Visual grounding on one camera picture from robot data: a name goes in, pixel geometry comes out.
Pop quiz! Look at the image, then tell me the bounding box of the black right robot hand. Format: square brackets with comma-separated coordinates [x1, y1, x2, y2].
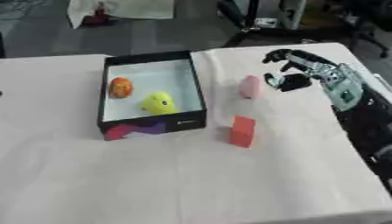
[260, 48, 340, 93]

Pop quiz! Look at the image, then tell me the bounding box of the black box with white inside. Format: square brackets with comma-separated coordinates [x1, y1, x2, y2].
[96, 50, 208, 142]

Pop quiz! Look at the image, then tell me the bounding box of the pink egg-shaped toy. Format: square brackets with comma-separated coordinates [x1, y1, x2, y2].
[237, 74, 263, 100]

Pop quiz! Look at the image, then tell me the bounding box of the red rectangular block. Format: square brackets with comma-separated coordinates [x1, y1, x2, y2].
[227, 115, 257, 149]

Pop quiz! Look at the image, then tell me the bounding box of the black tripod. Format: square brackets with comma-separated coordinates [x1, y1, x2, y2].
[215, 0, 308, 48]

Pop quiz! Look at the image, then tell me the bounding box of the black office chair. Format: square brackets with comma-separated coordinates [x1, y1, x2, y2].
[325, 0, 392, 59]

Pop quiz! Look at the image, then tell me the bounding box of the yellow soft toy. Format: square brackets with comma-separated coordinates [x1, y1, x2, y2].
[139, 91, 178, 116]

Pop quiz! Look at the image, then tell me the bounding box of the orange toy fruit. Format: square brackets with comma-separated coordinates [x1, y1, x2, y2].
[107, 76, 135, 100]

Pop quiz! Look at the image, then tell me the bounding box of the white cloth-covered table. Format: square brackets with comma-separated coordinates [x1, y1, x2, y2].
[66, 0, 177, 30]

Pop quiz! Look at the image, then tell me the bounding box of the red object on floor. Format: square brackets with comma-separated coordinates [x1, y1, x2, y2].
[82, 2, 114, 27]

